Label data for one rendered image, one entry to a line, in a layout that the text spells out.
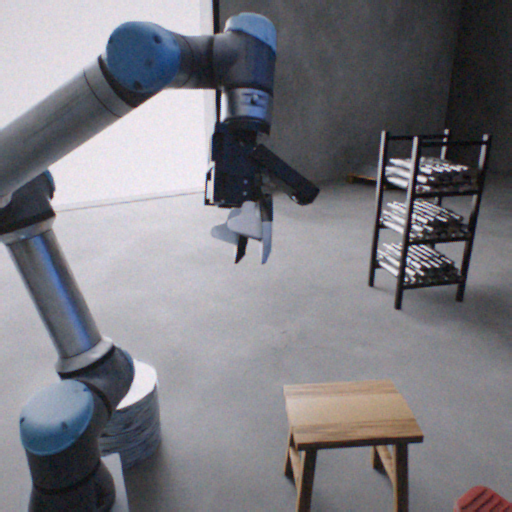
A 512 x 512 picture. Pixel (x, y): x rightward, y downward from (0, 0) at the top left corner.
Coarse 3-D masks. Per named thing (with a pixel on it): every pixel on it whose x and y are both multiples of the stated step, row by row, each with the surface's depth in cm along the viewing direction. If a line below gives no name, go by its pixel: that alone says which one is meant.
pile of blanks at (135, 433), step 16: (144, 400) 145; (112, 416) 139; (128, 416) 141; (144, 416) 146; (160, 416) 160; (112, 432) 141; (128, 432) 144; (144, 432) 148; (160, 432) 160; (112, 448) 143; (128, 448) 145; (144, 448) 150; (128, 464) 147
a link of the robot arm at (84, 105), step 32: (128, 32) 49; (160, 32) 50; (96, 64) 53; (128, 64) 50; (160, 64) 50; (192, 64) 59; (64, 96) 55; (96, 96) 54; (128, 96) 54; (0, 128) 59; (32, 128) 57; (64, 128) 56; (96, 128) 58; (0, 160) 59; (32, 160) 59; (0, 192) 63
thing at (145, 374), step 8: (136, 360) 164; (136, 368) 159; (144, 368) 159; (152, 368) 159; (136, 376) 155; (144, 376) 155; (152, 376) 155; (136, 384) 151; (144, 384) 150; (152, 384) 150; (136, 392) 147; (144, 392) 147; (128, 400) 143; (136, 400) 142; (120, 408) 139
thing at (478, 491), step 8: (472, 488) 51; (480, 488) 51; (488, 488) 51; (464, 496) 50; (472, 496) 49; (480, 496) 50; (488, 496) 49; (496, 496) 50; (456, 504) 49; (464, 504) 48; (472, 504) 49; (480, 504) 48; (488, 504) 49; (496, 504) 49; (504, 504) 49
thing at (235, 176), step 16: (224, 128) 62; (240, 128) 62; (256, 128) 62; (208, 144) 65; (224, 144) 62; (240, 144) 63; (256, 144) 64; (208, 160) 65; (224, 160) 62; (240, 160) 63; (208, 176) 67; (224, 176) 61; (240, 176) 61; (256, 176) 62; (224, 192) 60; (240, 192) 62; (256, 192) 62
